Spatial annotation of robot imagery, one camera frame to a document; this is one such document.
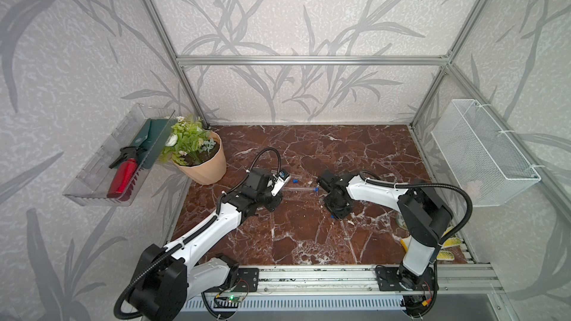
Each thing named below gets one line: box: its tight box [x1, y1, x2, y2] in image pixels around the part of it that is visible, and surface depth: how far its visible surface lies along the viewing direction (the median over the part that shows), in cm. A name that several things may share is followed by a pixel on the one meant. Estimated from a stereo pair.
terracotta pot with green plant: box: [159, 115, 227, 186], surface depth 86 cm
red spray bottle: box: [107, 146, 148, 202], surface depth 61 cm
